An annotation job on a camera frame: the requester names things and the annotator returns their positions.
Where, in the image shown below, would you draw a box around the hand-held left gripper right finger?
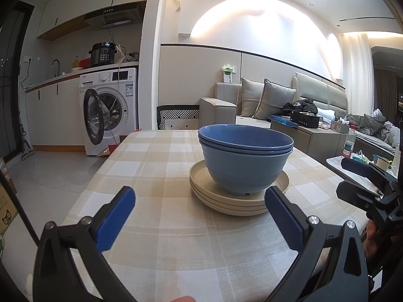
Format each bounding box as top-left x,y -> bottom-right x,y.
264,185 -> 369,302

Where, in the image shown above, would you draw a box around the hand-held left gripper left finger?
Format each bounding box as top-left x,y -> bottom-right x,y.
33,186 -> 137,302

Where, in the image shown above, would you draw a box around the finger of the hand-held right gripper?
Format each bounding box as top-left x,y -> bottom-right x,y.
341,157 -> 399,196
336,181 -> 388,220

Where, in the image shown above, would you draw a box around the person's right hand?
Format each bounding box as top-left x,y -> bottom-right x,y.
362,219 -> 382,259

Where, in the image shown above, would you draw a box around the white side table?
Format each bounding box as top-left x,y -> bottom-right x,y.
326,154 -> 400,192

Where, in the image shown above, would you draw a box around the plastic water bottle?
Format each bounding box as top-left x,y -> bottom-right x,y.
342,125 -> 357,158

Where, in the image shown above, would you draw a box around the white and teal cup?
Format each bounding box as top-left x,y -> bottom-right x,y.
373,154 -> 392,170

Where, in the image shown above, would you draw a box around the white tissue box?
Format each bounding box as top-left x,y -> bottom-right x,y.
330,120 -> 350,133

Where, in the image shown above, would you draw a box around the grey clothes pile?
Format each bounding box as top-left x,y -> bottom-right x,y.
348,108 -> 388,134

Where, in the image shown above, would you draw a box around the grey cabinet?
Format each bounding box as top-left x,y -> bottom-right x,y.
270,121 -> 350,166

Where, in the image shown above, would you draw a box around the light grey cloth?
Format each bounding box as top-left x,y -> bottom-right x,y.
382,123 -> 400,147

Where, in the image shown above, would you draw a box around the black electronic box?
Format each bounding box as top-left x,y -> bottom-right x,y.
290,111 -> 323,129

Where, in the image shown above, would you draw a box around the red and brown cardboard piece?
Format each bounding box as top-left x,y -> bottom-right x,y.
96,143 -> 121,158

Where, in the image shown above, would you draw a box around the beige padded headboard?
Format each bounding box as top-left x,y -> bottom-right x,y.
293,72 -> 348,115

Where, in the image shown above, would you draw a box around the black jacket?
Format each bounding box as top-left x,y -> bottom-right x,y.
275,98 -> 318,117

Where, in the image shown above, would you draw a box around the white curtain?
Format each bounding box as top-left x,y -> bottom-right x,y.
345,33 -> 375,117

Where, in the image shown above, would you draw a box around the grey cushion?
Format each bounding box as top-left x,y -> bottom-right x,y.
252,79 -> 297,121
240,77 -> 266,118

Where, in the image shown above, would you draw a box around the cardboard box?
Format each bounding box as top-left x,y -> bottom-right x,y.
0,157 -> 18,236

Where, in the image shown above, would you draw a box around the floor mop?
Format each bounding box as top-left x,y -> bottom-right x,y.
17,113 -> 35,161

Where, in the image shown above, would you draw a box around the white washing machine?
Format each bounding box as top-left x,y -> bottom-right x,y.
78,67 -> 140,156

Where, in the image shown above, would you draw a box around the black white patterned bag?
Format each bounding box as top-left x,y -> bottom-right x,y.
156,104 -> 201,131

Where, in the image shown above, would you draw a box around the white kitchen counter cabinets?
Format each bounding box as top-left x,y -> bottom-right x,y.
24,69 -> 85,153

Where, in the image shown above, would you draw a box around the grey sofa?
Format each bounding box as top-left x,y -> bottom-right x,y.
199,82 -> 303,129

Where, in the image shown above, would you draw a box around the black pressure cooker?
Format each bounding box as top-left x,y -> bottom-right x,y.
88,42 -> 118,67

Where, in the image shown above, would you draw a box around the dark glass door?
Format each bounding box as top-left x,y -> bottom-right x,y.
0,2 -> 35,164

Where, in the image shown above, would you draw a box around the steel range hood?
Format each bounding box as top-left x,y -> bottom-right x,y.
83,4 -> 142,30

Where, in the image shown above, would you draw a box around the white upper cabinets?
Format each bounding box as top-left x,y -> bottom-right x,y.
36,0 -> 152,41

